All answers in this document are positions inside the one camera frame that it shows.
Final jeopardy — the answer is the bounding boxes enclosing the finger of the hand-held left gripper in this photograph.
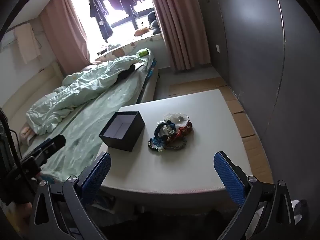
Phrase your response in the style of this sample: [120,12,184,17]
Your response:
[21,134,66,170]

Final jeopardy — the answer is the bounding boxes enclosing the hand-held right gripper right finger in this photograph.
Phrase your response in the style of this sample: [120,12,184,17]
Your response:
[213,151,298,240]

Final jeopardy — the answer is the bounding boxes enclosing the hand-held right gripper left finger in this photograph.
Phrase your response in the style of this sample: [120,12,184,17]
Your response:
[29,152,112,240]

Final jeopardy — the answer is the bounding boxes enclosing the black gift box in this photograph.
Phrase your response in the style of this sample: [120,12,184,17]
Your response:
[99,111,146,152]

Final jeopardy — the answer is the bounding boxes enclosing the grey bead bracelet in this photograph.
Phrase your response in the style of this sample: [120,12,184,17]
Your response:
[166,139,187,152]

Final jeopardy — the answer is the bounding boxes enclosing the black bead bracelet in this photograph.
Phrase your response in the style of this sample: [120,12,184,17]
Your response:
[148,137,165,154]

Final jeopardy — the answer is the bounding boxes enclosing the red fabric bracelet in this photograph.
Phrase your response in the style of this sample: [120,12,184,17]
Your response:
[175,121,193,141]

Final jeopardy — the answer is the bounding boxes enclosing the blue braided bracelet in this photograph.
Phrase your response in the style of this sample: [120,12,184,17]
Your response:
[153,121,177,150]

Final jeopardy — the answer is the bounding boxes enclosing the clear plastic bag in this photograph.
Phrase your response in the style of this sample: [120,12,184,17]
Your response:
[164,112,190,128]

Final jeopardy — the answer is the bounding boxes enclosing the white table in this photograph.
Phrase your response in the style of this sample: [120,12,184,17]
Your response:
[169,76,274,184]

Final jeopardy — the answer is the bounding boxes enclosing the light green duvet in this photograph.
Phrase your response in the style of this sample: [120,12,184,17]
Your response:
[26,55,145,134]

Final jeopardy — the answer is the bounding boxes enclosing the black garment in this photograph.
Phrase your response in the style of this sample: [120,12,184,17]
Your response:
[117,64,137,81]

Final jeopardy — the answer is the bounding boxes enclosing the pink curtain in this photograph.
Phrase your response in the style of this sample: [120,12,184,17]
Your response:
[147,0,212,72]
[41,0,90,75]

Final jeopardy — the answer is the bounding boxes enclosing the blue printed mattress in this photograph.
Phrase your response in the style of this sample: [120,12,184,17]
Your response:
[147,57,158,78]

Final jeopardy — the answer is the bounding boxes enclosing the grey wardrobe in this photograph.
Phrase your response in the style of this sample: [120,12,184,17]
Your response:
[195,0,320,205]

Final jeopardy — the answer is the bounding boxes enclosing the printed window seat cushion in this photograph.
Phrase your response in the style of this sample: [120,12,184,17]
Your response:
[95,34,163,63]

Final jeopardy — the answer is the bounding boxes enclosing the long dark hanging garment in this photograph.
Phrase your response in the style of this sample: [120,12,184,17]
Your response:
[89,0,114,41]

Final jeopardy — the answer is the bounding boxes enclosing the orange plush toy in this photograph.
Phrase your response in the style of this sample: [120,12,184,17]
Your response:
[134,27,151,37]

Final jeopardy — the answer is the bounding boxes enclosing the dark blue cloth bundle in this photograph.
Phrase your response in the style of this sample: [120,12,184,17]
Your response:
[147,11,160,34]

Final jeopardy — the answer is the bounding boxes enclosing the thick black cable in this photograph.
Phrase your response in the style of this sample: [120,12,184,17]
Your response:
[0,107,21,157]

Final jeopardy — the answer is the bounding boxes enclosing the bed with beige frame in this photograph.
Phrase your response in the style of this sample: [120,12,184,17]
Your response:
[0,47,160,183]

